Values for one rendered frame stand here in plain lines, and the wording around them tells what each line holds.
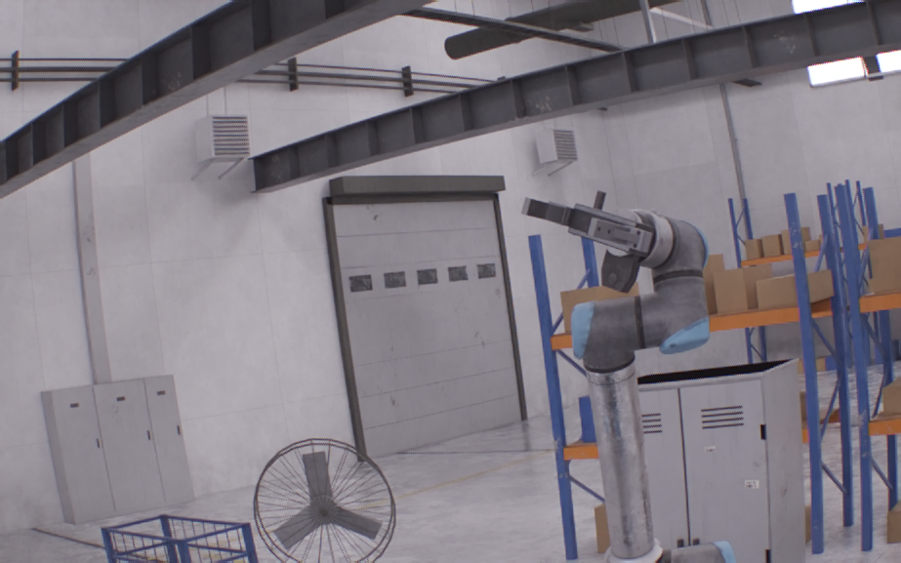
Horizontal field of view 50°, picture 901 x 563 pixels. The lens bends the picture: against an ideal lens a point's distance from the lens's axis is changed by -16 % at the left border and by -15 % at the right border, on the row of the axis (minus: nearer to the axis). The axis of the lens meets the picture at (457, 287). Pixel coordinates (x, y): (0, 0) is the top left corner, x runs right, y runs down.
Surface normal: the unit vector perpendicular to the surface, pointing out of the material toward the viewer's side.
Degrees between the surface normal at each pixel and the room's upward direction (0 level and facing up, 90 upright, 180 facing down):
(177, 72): 90
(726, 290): 90
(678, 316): 78
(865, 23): 90
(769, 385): 90
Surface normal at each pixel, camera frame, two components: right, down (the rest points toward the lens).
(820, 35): -0.65, 0.07
